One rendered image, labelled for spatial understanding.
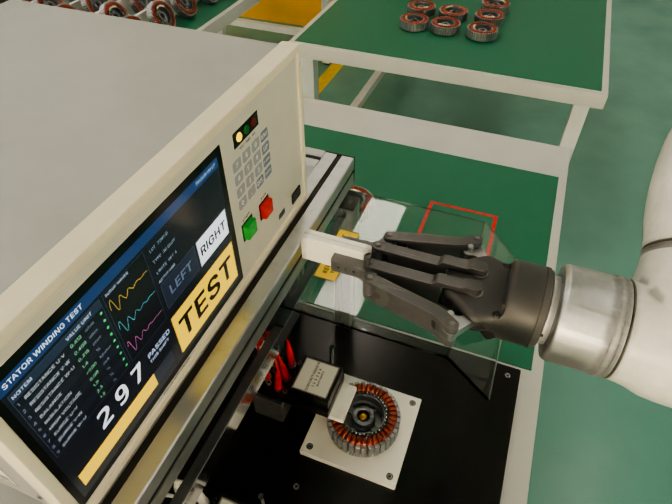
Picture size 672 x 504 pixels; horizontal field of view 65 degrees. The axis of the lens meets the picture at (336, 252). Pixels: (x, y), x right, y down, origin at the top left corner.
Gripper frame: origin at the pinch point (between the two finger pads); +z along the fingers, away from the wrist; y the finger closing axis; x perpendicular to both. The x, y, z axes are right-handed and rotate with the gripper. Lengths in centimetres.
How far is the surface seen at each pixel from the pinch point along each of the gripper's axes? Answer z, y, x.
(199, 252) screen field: 9.8, -8.4, 4.1
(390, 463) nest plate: -8.9, -0.6, -39.9
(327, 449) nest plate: 0.5, -2.0, -39.9
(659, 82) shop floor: -90, 326, -117
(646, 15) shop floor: -85, 442, -117
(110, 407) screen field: 9.7, -22.3, 0.3
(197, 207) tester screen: 9.8, -7.2, 8.4
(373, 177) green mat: 17, 70, -43
